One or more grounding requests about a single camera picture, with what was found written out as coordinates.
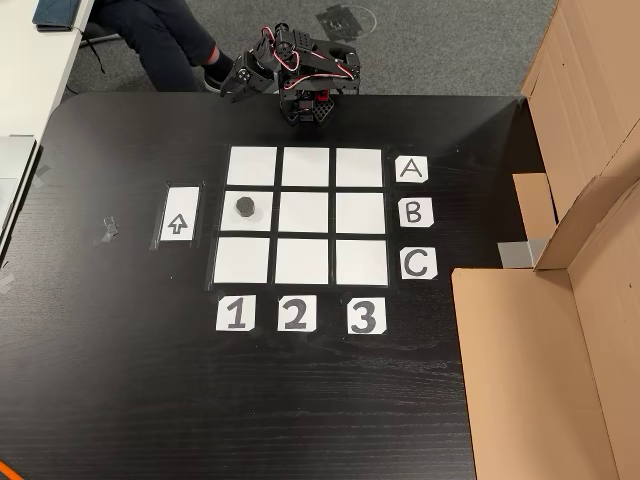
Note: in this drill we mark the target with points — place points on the black red table clamp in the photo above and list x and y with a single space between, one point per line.
323 96

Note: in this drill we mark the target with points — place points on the white paper grid square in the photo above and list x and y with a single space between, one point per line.
305 166
303 212
359 167
360 213
262 222
362 262
242 260
252 166
301 261

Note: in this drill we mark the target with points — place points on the paper sheet number 1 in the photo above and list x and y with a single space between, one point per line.
235 313

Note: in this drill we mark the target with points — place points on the black floor tape patch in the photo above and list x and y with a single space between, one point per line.
340 22

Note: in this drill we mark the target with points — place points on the large brown cardboard box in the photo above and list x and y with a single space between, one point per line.
525 375

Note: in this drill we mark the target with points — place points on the person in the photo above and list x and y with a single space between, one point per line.
155 35

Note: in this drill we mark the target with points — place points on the white desk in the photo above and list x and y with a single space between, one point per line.
30 70

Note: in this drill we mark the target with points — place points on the black hexagonal token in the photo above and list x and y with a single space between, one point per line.
245 206

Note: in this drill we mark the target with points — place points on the grey tape strip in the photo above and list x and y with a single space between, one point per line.
515 255

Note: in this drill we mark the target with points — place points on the paper sheet with arrow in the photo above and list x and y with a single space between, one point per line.
179 215

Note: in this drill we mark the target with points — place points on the dark blue case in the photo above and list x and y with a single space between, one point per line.
60 12

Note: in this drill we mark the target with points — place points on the paper sheet letter A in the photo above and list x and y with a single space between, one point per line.
411 170

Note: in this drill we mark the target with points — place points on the paper sheet letter C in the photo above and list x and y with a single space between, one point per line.
418 264

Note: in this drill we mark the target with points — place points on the paper sheet letter B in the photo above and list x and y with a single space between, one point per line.
415 213

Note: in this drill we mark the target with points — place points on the paper sheet number 2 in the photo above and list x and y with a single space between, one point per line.
297 313

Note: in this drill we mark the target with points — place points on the paper sheet number 3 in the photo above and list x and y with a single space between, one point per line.
366 316

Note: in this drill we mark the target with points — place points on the crumpled clear tape piece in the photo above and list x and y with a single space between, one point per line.
107 231

